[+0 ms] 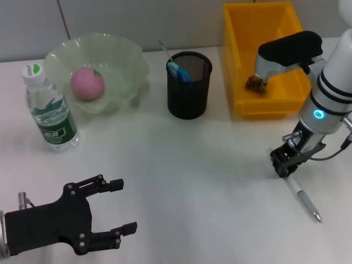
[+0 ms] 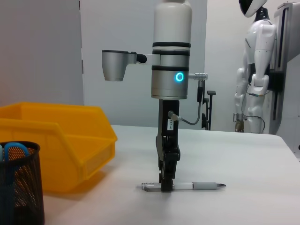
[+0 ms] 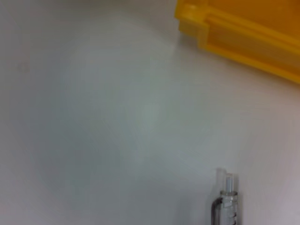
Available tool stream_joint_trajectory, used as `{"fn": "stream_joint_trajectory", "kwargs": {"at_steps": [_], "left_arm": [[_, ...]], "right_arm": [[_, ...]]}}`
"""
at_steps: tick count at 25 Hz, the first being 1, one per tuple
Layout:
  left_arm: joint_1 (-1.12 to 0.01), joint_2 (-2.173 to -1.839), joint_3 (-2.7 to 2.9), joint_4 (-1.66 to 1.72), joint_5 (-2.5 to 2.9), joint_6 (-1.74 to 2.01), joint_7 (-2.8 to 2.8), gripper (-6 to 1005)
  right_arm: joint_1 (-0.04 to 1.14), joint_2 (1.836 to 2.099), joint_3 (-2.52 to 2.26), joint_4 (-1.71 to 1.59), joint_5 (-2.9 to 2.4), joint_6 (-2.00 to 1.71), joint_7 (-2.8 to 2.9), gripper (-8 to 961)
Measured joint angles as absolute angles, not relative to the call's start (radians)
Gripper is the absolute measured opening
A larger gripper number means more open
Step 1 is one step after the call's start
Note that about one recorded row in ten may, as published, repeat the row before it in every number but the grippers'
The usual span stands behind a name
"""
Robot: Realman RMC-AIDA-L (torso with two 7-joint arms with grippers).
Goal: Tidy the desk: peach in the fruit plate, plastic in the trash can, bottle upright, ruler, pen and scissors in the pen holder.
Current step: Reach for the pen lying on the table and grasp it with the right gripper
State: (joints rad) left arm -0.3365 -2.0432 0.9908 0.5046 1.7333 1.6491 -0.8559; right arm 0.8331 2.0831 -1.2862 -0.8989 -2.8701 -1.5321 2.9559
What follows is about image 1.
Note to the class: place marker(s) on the green plastic wrapper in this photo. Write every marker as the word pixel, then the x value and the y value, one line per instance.
pixel 254 85

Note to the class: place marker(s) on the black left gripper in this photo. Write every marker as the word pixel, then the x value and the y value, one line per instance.
pixel 55 222

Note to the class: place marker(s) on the black mesh pen holder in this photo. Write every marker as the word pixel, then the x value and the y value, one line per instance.
pixel 187 99

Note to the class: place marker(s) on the blue capped scissors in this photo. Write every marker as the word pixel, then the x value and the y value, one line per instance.
pixel 182 75

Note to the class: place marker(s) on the clear green-label water bottle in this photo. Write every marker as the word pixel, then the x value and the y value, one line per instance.
pixel 55 123

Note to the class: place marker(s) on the yellow plastic bin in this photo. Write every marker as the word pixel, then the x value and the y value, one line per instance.
pixel 242 55

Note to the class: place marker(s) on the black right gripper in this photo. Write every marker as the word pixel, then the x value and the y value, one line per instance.
pixel 305 145

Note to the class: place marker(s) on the pale green wavy fruit bowl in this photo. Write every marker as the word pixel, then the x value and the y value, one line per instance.
pixel 118 68

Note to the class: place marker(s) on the grey mechanical pen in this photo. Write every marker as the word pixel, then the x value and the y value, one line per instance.
pixel 302 196

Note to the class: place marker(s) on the clear plastic ruler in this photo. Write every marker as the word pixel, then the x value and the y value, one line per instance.
pixel 165 52

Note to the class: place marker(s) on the pink toy peach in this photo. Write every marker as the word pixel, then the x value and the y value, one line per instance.
pixel 86 83

